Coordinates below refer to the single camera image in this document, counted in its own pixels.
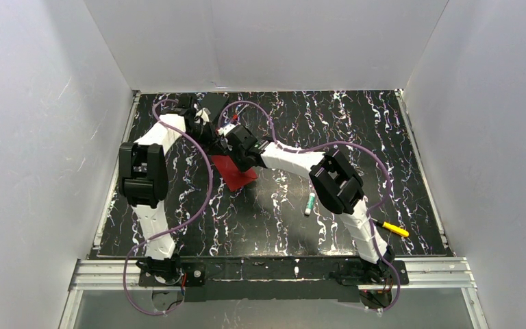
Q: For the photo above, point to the red paper envelope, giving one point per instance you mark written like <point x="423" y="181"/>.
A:
<point x="230" y="173"/>

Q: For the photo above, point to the green white glue stick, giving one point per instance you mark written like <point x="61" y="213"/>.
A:
<point x="310" y="204"/>

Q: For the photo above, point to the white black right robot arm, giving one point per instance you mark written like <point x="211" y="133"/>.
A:
<point x="337" y="185"/>

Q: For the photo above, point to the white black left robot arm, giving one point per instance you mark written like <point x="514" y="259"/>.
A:
<point x="143" y="175"/>

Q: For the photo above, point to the blue red screwdriver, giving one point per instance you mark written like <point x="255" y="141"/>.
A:
<point x="236" y="117"/>

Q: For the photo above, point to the black flat box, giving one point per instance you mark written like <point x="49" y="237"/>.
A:
<point x="214" y="103"/>

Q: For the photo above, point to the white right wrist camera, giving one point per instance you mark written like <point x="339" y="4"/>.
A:
<point x="226" y="129"/>

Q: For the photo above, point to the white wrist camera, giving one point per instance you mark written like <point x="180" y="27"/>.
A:
<point x="203" y="116"/>
<point x="226" y="129"/>

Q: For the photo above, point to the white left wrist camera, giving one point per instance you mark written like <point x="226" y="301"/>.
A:
<point x="203" y="116"/>

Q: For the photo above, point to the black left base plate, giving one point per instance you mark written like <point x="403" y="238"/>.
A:
<point x="170" y="273"/>

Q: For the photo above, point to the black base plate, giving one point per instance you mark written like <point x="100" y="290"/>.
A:
<point x="170" y="273"/>
<point x="372" y="274"/>

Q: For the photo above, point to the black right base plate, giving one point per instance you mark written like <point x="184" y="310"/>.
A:
<point x="372" y="274"/>

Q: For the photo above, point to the aluminium front rail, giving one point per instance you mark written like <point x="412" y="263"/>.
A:
<point x="414" y="273"/>

